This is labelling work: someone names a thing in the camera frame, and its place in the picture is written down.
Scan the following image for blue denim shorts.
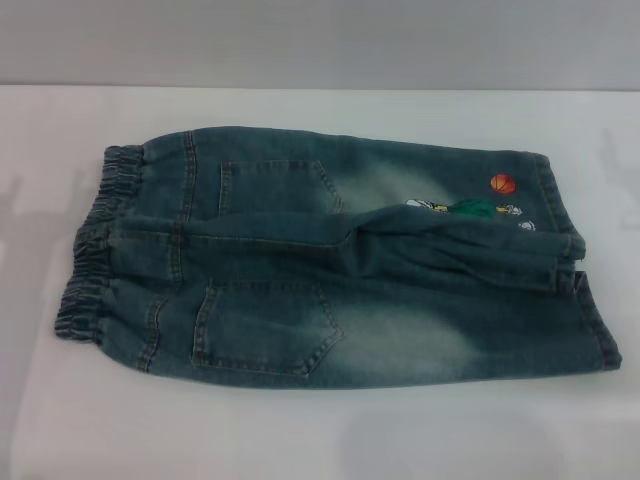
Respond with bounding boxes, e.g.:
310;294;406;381
51;125;623;378

